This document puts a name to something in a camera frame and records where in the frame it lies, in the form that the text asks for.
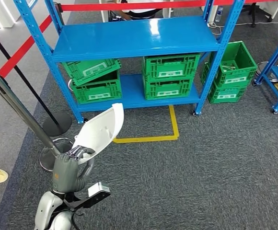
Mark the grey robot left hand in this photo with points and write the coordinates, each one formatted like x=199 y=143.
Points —
x=64 y=174

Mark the white curved plastic part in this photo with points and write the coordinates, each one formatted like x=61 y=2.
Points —
x=100 y=130

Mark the white office desk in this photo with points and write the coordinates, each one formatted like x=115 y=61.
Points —
x=103 y=14

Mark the black chrome swivel stool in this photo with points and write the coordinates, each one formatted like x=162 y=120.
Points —
x=151 y=15

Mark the white desk panel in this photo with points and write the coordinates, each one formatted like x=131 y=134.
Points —
x=213 y=16

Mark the clear water bottle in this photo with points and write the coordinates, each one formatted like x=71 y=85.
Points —
x=219 y=14

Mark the chrome round base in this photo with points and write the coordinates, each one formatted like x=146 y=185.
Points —
x=261 y=68

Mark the black office chair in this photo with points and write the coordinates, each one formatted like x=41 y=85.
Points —
x=254 y=12

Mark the robot left wrist camera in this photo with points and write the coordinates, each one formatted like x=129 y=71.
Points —
x=98 y=192

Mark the grey stanchion post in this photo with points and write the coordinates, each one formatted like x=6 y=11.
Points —
x=21 y=111

